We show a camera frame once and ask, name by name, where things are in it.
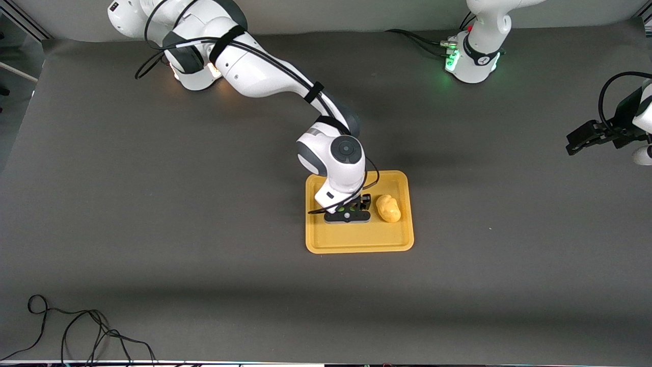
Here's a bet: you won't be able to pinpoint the yellow potato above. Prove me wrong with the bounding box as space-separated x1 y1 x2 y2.
376 194 402 223

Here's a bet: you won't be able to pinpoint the dark grey table cover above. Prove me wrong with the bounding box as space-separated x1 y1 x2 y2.
0 20 652 363

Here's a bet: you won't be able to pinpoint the thin black loose cable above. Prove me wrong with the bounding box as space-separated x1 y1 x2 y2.
0 294 158 365

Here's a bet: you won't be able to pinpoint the black left arm base cables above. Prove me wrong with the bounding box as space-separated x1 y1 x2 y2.
385 10 477 58

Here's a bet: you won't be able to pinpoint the orange plastic tray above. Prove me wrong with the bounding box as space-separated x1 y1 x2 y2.
305 170 415 254

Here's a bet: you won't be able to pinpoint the white thin rod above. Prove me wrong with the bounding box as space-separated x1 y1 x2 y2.
0 61 39 83

